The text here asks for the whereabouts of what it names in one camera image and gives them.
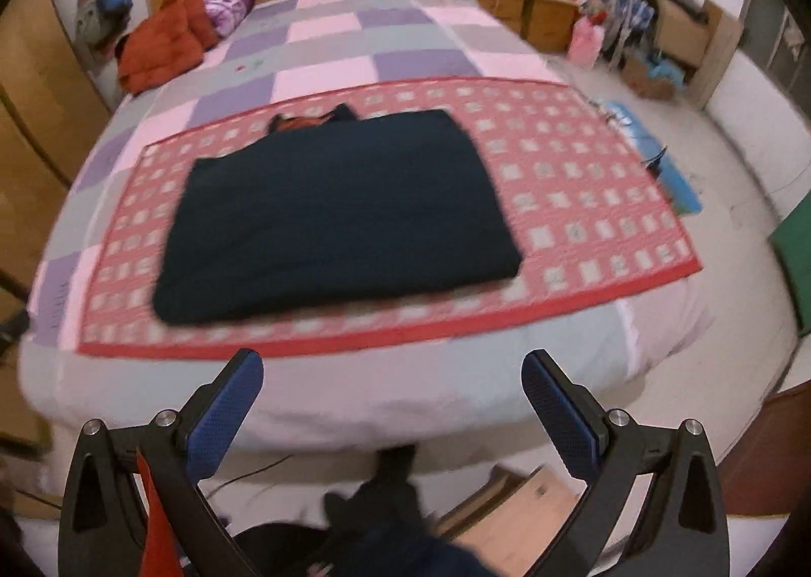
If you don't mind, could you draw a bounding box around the brown wooden cabinet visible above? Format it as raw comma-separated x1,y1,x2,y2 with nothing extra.
721,383,811,516

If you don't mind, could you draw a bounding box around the dark navy jacket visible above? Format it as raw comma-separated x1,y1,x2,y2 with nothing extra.
151,103,524,326

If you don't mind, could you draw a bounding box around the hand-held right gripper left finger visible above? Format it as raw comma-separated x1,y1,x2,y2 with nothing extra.
58,349,265,577

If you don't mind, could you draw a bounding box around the green board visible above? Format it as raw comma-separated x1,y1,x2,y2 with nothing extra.
767,213,811,338

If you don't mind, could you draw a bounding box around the red patterned blanket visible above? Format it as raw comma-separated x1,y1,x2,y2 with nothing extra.
77,76,703,360

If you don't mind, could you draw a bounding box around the bed with checked sheet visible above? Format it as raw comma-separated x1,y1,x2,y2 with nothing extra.
18,0,717,452

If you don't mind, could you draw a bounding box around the grey cabinet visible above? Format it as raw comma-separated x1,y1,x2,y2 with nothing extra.
736,0,811,104

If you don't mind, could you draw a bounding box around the pink bag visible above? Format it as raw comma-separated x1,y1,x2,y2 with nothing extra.
566,20,603,70

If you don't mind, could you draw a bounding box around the wooden wardrobe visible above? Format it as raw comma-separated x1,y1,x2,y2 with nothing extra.
0,0,116,426

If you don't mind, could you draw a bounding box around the large cardboard box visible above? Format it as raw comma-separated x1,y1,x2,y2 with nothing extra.
652,0,744,110

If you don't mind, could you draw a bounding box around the wooden nightstand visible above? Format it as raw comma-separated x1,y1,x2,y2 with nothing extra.
475,0,581,54

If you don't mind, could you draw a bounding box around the purple patterned pillow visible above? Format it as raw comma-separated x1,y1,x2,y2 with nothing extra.
203,0,256,37

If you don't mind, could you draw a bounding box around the blue cloth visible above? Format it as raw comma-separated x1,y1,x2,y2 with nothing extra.
601,100,706,218

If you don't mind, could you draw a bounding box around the rust orange down jacket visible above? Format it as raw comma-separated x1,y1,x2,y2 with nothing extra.
117,0,220,97

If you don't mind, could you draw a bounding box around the black cable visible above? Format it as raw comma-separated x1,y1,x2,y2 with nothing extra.
212,452,296,486

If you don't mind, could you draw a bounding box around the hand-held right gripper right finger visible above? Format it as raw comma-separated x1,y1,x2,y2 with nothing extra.
521,349,729,577

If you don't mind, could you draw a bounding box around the red cloth strip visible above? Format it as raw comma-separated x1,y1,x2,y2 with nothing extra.
137,450,187,577

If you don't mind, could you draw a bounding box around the small cardboard box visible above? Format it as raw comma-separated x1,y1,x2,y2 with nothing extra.
619,54,676,101

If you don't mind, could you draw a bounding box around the colourful clothes heap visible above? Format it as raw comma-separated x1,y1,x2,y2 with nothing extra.
75,0,134,49

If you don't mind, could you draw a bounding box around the wooden stool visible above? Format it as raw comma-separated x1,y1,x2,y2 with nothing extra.
437,465,589,577

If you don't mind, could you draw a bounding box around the blue plaid clothes heap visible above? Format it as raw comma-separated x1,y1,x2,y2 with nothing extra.
581,0,658,66

